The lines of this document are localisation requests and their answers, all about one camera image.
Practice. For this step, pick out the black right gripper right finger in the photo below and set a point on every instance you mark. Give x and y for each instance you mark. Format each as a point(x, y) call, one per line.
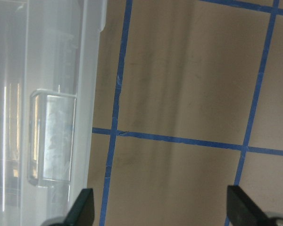
point(241, 210)

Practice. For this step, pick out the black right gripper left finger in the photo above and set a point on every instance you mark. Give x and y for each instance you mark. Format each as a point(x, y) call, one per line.
point(82, 212)

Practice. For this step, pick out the clear plastic box lid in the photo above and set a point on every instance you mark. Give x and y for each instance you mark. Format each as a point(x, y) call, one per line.
point(49, 53)

